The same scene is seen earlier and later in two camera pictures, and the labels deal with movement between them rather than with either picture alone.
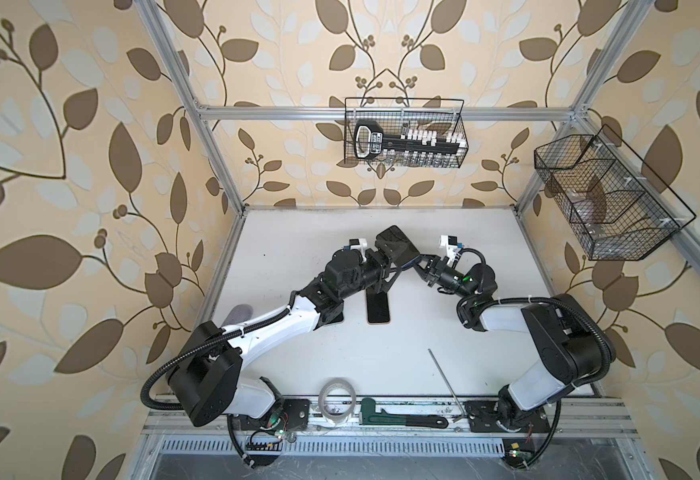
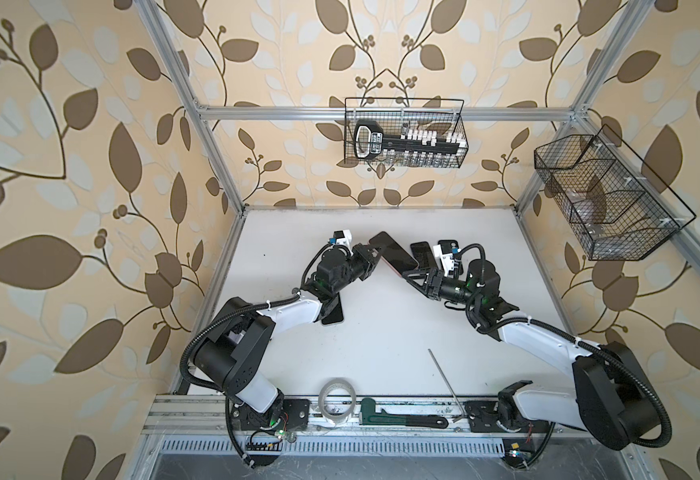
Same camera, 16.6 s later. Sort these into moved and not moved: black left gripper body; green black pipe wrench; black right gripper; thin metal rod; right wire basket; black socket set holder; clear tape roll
Moved: black right gripper; black left gripper body
Not moved: green black pipe wrench; clear tape roll; right wire basket; black socket set holder; thin metal rod
